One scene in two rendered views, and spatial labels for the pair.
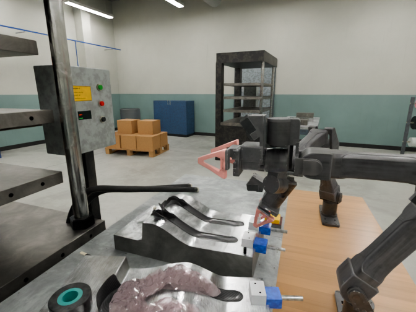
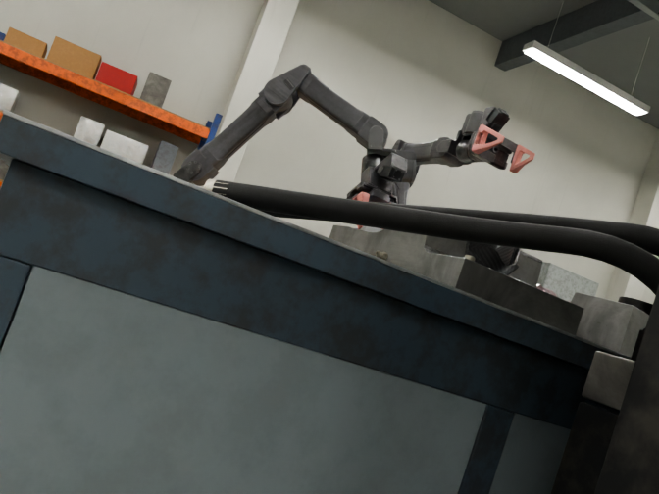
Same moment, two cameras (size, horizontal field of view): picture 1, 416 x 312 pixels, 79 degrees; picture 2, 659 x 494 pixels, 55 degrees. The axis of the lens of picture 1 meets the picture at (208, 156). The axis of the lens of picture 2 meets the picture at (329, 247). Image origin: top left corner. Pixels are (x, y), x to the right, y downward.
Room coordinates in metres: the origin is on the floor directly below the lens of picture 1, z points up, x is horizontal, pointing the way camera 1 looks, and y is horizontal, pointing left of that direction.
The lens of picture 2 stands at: (1.86, 0.80, 0.74)
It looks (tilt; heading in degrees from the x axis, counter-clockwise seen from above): 4 degrees up; 226
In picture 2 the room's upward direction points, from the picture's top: 19 degrees clockwise
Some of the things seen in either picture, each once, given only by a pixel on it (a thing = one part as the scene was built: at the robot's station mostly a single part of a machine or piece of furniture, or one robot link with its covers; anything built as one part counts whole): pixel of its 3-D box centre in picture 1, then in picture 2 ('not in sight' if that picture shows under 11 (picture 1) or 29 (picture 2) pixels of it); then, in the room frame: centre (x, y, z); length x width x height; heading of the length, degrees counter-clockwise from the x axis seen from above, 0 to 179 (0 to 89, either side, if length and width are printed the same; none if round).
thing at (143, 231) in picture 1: (191, 227); (439, 264); (0.85, 0.06, 0.87); 0.50 x 0.26 x 0.14; 70
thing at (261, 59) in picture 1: (249, 108); not in sight; (5.52, -0.89, 1.03); 1.54 x 0.94 x 2.06; 155
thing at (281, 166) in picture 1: (277, 158); (471, 148); (0.57, -0.16, 1.21); 0.07 x 0.06 x 0.07; 71
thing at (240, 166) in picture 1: (251, 158); (485, 150); (0.59, -0.10, 1.20); 0.10 x 0.07 x 0.07; 161
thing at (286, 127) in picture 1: (293, 144); (468, 137); (0.55, -0.19, 1.24); 0.12 x 0.09 x 0.12; 71
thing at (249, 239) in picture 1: (263, 246); not in sight; (0.70, -0.17, 0.89); 0.13 x 0.05 x 0.05; 70
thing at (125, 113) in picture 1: (130, 123); not in sight; (7.63, 2.33, 0.44); 0.59 x 0.59 x 0.88
